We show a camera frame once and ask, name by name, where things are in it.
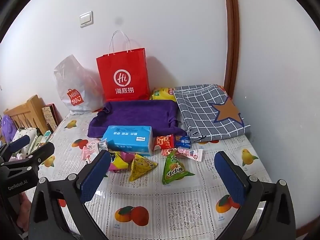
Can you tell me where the brown wooden door frame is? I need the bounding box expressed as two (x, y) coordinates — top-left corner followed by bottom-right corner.
(223, 0), (240, 98)

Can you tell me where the purple towel tray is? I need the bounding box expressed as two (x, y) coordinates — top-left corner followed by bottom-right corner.
(87, 100), (187, 138)

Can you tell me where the blue tissue pack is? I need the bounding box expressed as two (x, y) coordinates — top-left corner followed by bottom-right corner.
(101, 126), (154, 156)

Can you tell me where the long pink white candy packet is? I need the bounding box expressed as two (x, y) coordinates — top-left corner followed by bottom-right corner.
(161, 148), (203, 162)

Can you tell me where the grey checked star cloth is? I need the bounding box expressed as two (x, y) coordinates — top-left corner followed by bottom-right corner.
(174, 85), (251, 143)

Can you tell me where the yellow triangular snack packet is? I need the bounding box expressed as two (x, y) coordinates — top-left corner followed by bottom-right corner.
(129, 154), (158, 181)

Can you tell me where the patterned brown box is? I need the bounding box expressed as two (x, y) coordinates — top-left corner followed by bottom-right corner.
(41, 103), (62, 132)

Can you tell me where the blue snack packet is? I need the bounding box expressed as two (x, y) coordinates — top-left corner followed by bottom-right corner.
(174, 135), (191, 148)

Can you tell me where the white wall switch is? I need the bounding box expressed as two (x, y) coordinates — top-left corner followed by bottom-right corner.
(79, 11), (93, 28)

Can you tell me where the fruit print tablecloth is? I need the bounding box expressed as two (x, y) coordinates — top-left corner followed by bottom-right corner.
(24, 110), (273, 240)

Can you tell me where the green triangular snack packet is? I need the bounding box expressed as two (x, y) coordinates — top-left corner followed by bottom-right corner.
(162, 151), (195, 185)

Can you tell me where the pink peach snack packet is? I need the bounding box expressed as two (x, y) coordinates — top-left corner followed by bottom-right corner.
(81, 139), (101, 164)

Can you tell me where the pink yellow snack bag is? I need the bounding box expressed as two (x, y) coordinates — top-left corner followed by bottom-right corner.
(108, 150), (135, 172)

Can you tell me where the white Miniso plastic bag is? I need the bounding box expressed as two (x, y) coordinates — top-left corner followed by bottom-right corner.
(54, 55), (105, 115)

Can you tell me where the red paper Haidilao bag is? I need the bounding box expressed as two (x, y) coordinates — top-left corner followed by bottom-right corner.
(96, 30), (151, 102)

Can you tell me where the red snack packet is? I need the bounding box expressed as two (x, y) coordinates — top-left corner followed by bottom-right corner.
(153, 134), (174, 151)

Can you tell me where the yellow chips bag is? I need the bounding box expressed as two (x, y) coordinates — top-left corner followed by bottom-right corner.
(149, 87), (176, 102)

